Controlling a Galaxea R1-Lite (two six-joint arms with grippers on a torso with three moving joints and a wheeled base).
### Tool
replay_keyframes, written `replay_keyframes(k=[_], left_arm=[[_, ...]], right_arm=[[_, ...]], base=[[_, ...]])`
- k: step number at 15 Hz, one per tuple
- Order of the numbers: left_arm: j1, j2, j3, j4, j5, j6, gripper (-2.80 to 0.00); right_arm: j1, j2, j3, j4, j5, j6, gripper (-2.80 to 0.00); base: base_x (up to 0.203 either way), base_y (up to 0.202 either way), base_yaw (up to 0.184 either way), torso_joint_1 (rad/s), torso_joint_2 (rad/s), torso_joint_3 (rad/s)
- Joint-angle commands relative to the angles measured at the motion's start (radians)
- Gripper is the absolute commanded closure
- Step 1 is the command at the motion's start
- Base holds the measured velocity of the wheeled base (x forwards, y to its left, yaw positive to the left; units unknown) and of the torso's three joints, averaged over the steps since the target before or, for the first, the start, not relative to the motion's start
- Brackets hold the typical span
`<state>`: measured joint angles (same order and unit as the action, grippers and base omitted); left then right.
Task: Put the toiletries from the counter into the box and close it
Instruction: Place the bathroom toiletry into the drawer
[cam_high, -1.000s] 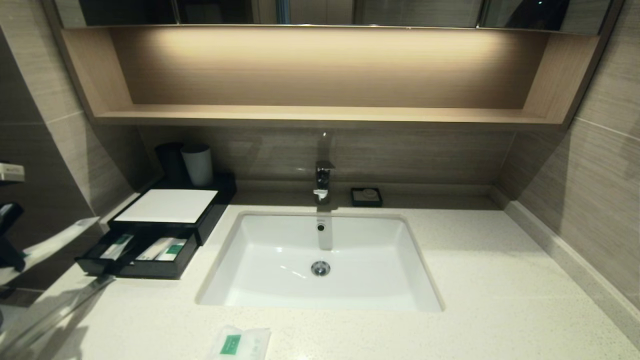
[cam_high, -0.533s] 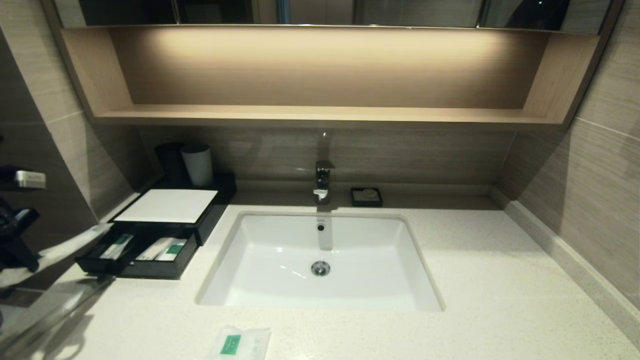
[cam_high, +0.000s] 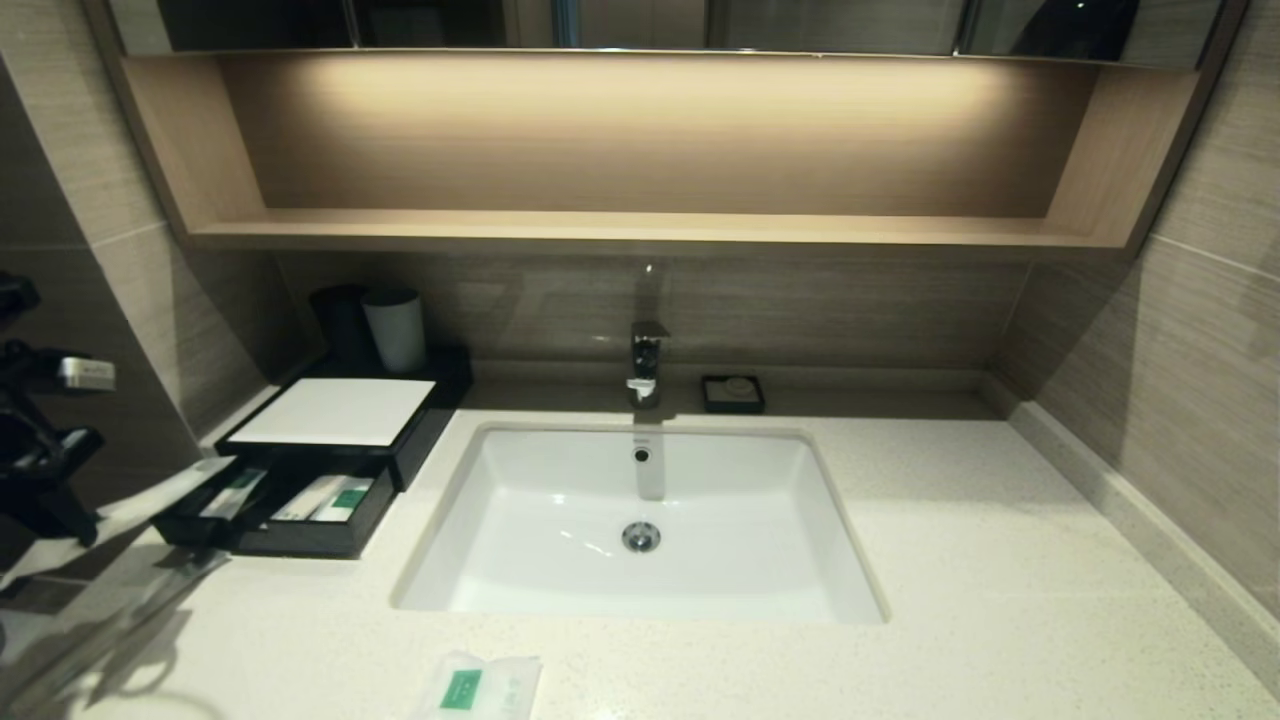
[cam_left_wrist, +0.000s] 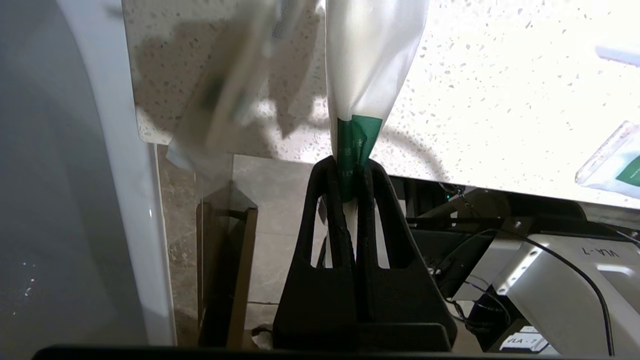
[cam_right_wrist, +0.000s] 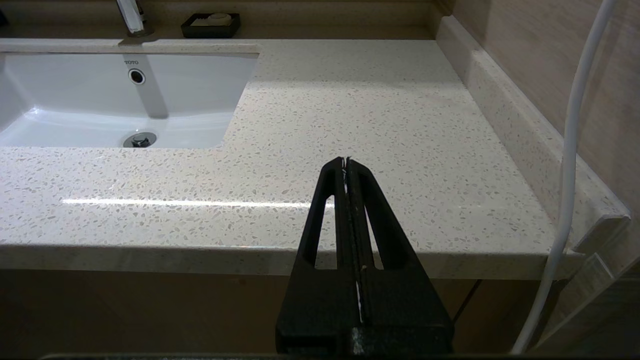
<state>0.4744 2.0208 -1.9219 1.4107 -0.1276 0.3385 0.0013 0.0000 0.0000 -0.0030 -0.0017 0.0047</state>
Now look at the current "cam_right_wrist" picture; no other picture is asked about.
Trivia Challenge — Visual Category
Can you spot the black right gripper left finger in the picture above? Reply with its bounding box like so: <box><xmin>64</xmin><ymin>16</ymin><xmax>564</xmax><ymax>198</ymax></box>
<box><xmin>275</xmin><ymin>157</ymin><xmax>362</xmax><ymax>354</ymax></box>

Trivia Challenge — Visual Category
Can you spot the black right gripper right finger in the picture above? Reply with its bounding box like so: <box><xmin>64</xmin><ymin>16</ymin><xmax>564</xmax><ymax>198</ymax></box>
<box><xmin>346</xmin><ymin>157</ymin><xmax>454</xmax><ymax>354</ymax></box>

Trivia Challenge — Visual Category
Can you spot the wooden vanity cabinet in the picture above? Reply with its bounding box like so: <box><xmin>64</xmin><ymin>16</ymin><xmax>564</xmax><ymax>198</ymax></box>
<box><xmin>0</xmin><ymin>269</ymin><xmax>566</xmax><ymax>357</ymax></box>

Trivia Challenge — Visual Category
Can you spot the clear glass panel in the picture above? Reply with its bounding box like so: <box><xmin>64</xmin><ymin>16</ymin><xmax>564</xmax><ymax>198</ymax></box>
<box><xmin>530</xmin><ymin>215</ymin><xmax>640</xmax><ymax>357</ymax></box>

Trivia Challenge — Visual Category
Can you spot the chrome sink drain stopper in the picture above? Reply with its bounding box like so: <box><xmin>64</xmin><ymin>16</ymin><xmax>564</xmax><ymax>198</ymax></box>
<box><xmin>123</xmin><ymin>131</ymin><xmax>158</xmax><ymax>149</ymax></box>

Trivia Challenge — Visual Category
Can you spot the black soap dish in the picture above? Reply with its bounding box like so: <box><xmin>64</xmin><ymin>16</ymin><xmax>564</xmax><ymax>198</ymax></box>
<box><xmin>181</xmin><ymin>13</ymin><xmax>241</xmax><ymax>40</ymax></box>

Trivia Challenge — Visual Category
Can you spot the white ceramic sink basin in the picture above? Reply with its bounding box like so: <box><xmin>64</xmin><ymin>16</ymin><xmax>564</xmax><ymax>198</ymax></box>
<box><xmin>0</xmin><ymin>50</ymin><xmax>261</xmax><ymax>150</ymax></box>

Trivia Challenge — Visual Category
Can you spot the chrome faucet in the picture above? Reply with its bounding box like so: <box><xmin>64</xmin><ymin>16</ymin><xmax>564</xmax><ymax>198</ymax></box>
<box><xmin>116</xmin><ymin>0</ymin><xmax>155</xmax><ymax>39</ymax></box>

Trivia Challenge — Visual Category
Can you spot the metal glass panel bracket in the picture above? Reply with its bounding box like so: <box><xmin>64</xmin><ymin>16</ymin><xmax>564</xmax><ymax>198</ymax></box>
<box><xmin>570</xmin><ymin>214</ymin><xmax>632</xmax><ymax>256</ymax></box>

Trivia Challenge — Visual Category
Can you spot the white flexible hose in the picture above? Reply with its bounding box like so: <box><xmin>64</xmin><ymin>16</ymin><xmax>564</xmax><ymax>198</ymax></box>
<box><xmin>510</xmin><ymin>0</ymin><xmax>619</xmax><ymax>355</ymax></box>

